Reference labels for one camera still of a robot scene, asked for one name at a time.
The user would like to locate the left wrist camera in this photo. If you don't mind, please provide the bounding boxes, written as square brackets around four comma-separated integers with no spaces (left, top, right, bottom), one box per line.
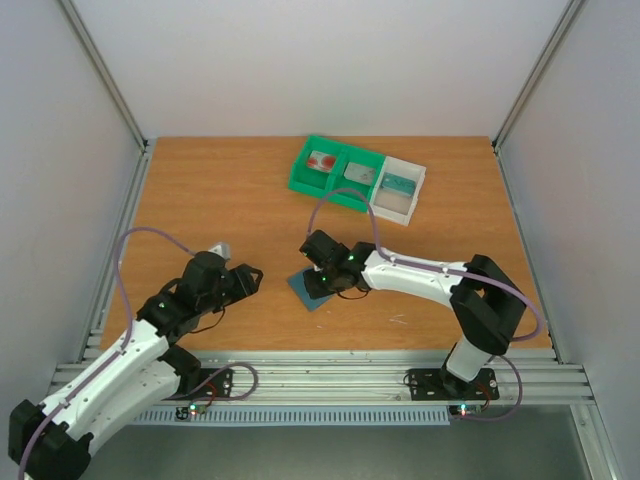
[208,242,231,261]

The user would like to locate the white bin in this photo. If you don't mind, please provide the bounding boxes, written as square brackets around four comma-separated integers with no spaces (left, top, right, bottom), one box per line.
[370,156,427,226]

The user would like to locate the front aluminium rail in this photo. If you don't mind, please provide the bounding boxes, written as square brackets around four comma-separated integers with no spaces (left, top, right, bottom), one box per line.
[194,349,595,406]

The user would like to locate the aluminium frame post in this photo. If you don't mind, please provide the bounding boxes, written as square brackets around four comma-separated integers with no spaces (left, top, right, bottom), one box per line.
[491,0,587,155]
[56,0,148,152]

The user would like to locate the right side aluminium rail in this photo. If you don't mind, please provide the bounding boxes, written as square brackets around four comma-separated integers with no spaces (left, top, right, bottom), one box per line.
[492,145,564,363]

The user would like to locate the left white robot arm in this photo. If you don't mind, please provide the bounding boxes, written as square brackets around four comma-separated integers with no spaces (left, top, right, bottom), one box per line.
[8,251,263,479]

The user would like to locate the left aluminium frame post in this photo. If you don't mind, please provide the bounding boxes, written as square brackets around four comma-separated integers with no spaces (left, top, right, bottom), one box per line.
[56,0,148,152]

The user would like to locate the left circuit board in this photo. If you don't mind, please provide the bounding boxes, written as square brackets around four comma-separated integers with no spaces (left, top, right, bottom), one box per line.
[174,404,207,421]

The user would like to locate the green bin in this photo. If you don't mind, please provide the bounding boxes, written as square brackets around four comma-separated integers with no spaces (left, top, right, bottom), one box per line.
[288,135,347,198]
[327,145,386,212]

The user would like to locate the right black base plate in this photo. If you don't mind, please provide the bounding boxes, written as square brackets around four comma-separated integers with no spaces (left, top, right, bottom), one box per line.
[403,368,500,401]

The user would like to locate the aluminium rail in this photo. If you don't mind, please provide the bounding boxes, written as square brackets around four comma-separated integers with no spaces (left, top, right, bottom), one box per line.
[72,139,157,364]
[194,349,595,406]
[492,145,564,363]

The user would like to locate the teal card in bin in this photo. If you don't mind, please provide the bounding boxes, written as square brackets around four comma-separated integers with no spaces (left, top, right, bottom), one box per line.
[380,173,416,197]

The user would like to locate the grey flower card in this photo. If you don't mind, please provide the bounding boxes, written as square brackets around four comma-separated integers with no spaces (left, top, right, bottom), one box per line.
[344,162,376,186]

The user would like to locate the circuit board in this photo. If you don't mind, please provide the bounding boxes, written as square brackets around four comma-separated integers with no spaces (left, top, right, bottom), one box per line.
[174,404,207,421]
[449,403,485,418]

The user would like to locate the blue card holder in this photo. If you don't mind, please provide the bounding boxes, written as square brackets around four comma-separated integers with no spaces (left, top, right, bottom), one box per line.
[287,267,334,312]

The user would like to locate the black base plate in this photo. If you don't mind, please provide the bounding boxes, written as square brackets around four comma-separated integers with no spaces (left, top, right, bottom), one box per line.
[403,368,500,401]
[168,368,234,400]

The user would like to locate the middle green bin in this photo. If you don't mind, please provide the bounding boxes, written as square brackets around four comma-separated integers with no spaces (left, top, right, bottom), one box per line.
[327,145,386,212]

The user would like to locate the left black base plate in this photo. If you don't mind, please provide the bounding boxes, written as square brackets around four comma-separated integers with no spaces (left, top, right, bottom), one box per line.
[168,368,234,400]

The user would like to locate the right circuit board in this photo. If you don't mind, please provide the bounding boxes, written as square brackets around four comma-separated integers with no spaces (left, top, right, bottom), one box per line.
[449,403,485,418]

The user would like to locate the red circle card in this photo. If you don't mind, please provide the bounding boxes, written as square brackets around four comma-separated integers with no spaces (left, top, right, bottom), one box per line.
[306,150,337,173]

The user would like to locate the left side aluminium rail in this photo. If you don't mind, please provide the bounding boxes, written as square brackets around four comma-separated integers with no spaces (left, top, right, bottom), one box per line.
[72,139,157,364]

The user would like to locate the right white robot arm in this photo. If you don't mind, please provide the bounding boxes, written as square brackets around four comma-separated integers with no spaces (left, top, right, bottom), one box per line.
[300,230,526,399]

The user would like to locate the left green bin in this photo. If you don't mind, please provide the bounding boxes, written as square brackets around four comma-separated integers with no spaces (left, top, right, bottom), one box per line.
[288,135,347,198]

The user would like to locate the grey slotted cable duct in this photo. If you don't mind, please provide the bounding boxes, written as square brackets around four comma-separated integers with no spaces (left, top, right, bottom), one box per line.
[133,405,450,428]

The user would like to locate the right aluminium frame post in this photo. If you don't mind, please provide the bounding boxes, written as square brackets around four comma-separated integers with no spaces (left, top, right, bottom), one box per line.
[491,0,587,155]

